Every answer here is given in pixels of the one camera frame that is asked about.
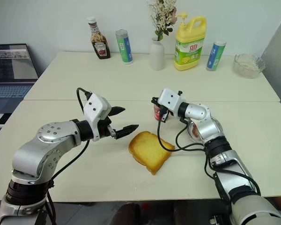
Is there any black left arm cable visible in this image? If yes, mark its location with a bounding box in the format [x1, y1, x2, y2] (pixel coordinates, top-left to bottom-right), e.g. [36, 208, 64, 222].
[46, 87, 94, 225]

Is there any dried flower bouquet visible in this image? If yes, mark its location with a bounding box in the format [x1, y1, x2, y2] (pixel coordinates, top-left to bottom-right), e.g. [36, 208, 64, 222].
[147, 0, 179, 42]

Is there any brown ketchup bottle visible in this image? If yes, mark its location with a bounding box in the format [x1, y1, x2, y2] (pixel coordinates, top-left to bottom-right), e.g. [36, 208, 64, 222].
[87, 16, 111, 60]

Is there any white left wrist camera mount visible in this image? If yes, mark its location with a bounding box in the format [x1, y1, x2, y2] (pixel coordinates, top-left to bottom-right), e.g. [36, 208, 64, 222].
[82, 93, 112, 142]

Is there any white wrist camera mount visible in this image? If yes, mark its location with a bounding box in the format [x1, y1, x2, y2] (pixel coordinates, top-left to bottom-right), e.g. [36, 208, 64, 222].
[158, 88, 186, 118]
[82, 93, 112, 142]

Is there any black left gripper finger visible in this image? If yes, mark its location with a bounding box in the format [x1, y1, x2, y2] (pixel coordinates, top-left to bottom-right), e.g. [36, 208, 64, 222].
[108, 106, 126, 117]
[115, 124, 140, 141]

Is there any white ceramic vase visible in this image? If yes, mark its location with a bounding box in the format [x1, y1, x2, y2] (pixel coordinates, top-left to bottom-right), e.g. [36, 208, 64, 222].
[150, 37, 166, 71]

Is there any grey open laptop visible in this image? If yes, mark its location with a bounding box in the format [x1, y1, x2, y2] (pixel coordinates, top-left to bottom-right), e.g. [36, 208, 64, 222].
[0, 43, 39, 114]

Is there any spoon with red jam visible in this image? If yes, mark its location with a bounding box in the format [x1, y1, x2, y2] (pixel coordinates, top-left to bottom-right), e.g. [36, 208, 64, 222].
[153, 105, 163, 121]

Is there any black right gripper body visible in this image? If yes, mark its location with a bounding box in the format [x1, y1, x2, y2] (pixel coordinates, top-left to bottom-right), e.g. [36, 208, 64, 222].
[159, 105, 174, 123]

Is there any green blue labelled can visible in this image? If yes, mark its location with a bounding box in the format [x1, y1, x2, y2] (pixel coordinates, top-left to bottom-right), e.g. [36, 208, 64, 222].
[206, 41, 226, 72]
[115, 29, 134, 65]

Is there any yellow detergent pump bottle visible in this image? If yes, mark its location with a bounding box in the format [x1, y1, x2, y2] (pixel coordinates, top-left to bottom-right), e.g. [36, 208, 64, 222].
[174, 12, 207, 72]

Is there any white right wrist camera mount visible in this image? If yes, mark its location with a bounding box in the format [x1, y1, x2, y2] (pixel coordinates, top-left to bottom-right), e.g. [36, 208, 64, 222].
[158, 88, 186, 118]

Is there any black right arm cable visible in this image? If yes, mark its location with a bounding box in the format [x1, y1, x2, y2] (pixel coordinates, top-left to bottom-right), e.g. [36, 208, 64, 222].
[156, 90, 262, 197]

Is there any clear glass ashtray bowl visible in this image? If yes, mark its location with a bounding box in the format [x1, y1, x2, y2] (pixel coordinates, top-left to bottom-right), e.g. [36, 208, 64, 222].
[232, 53, 266, 79]

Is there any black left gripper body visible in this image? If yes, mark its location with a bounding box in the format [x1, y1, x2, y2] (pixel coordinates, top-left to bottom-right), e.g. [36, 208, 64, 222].
[97, 109, 118, 141]

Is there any black flat phone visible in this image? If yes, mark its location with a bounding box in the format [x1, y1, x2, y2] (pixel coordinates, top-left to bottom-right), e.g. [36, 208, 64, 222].
[0, 112, 13, 125]

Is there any toasted bread slice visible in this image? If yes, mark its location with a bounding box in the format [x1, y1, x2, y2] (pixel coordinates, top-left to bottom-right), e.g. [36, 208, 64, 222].
[128, 131, 176, 176]

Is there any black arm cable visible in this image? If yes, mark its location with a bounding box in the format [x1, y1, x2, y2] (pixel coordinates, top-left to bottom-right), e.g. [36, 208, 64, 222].
[46, 87, 94, 225]
[156, 90, 262, 197]

